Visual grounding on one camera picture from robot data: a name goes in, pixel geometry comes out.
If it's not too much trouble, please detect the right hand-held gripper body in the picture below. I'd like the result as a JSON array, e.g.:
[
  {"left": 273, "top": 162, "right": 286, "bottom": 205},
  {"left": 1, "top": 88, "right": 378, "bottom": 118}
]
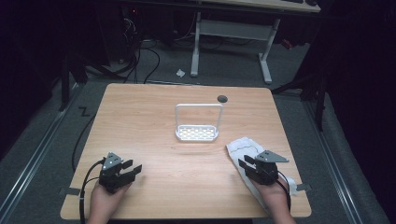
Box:
[{"left": 247, "top": 149, "right": 290, "bottom": 187}]

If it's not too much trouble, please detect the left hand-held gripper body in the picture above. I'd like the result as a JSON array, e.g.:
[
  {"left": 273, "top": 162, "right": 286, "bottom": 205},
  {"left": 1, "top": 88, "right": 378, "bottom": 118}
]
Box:
[{"left": 98, "top": 151, "right": 137, "bottom": 194}]

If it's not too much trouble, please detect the white cloth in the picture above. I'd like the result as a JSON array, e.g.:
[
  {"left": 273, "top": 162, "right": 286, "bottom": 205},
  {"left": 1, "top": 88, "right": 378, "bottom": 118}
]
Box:
[{"left": 226, "top": 136, "right": 298, "bottom": 213}]

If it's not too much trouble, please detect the person's left hand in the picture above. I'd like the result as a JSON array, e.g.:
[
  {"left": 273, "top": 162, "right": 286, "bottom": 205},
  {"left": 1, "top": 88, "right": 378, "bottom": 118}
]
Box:
[{"left": 90, "top": 181, "right": 133, "bottom": 217}]

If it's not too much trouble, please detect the black metal stand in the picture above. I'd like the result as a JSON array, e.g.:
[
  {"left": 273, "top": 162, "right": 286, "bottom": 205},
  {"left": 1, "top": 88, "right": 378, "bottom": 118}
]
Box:
[
  {"left": 58, "top": 54, "right": 89, "bottom": 112},
  {"left": 271, "top": 71, "right": 328, "bottom": 132}
]

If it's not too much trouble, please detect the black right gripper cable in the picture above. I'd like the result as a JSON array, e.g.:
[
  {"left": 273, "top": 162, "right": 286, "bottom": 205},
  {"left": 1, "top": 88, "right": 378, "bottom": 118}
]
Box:
[{"left": 276, "top": 170, "right": 292, "bottom": 212}]

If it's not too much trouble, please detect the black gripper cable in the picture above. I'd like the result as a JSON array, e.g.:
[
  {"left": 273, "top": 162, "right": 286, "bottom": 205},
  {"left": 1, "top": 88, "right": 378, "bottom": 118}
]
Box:
[
  {"left": 78, "top": 159, "right": 106, "bottom": 224},
  {"left": 276, "top": 170, "right": 292, "bottom": 212}
]

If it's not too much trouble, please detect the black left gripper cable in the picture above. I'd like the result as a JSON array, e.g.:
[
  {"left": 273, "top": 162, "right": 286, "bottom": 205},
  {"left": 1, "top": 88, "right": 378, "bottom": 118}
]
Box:
[{"left": 78, "top": 159, "right": 106, "bottom": 224}]

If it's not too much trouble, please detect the black floor cable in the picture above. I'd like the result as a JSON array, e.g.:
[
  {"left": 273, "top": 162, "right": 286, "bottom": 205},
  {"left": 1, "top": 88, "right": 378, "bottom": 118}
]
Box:
[{"left": 71, "top": 113, "right": 97, "bottom": 174}]

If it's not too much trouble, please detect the white rack with handle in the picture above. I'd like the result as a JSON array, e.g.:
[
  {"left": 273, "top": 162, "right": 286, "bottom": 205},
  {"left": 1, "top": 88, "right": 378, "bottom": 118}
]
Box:
[{"left": 175, "top": 103, "right": 224, "bottom": 143}]

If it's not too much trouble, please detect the metal floor rail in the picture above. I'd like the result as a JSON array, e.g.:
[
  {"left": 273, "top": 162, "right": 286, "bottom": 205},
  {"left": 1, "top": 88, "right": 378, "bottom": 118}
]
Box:
[
  {"left": 0, "top": 83, "right": 82, "bottom": 216},
  {"left": 303, "top": 99, "right": 363, "bottom": 224}
]

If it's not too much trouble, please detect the bundle of black cables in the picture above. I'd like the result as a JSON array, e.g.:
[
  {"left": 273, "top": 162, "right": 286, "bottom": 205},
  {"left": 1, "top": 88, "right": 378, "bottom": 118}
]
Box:
[{"left": 83, "top": 17, "right": 162, "bottom": 84}]

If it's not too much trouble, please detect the white metal frame desk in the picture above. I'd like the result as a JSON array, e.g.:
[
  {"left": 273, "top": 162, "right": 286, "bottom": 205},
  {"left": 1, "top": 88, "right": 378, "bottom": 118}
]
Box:
[{"left": 190, "top": 0, "right": 321, "bottom": 85}]

